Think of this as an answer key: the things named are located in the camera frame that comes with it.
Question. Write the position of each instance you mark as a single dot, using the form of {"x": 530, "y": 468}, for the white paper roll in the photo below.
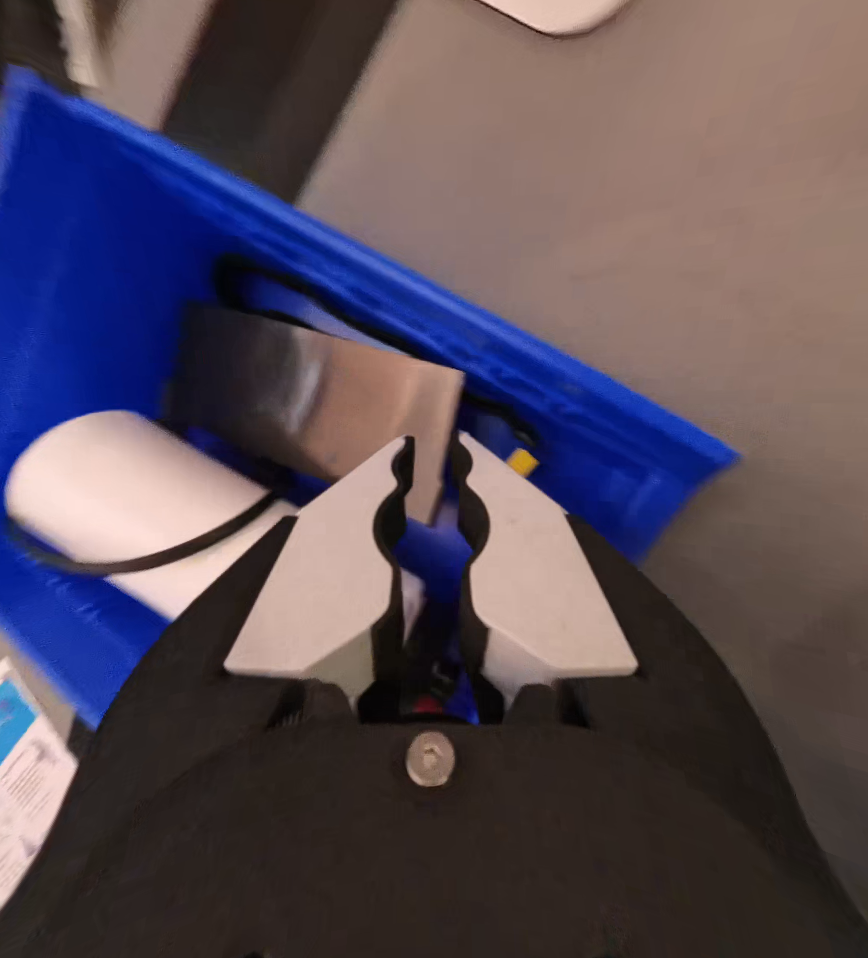
{"x": 120, "y": 479}

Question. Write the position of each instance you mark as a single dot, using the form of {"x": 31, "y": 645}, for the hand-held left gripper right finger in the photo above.
{"x": 546, "y": 591}

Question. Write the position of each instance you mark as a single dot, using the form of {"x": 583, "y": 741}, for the small yellow part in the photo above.
{"x": 522, "y": 462}

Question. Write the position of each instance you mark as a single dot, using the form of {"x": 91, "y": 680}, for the white stand base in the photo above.
{"x": 554, "y": 13}

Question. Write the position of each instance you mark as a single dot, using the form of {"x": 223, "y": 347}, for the grey metal plate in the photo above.
{"x": 344, "y": 404}

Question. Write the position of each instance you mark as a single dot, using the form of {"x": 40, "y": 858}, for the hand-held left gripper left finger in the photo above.
{"x": 322, "y": 591}

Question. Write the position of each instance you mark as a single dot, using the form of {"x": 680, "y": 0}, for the blue plastic bin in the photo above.
{"x": 105, "y": 262}

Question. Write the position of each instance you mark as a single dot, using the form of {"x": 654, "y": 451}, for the blue white pamphlet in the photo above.
{"x": 7, "y": 763}

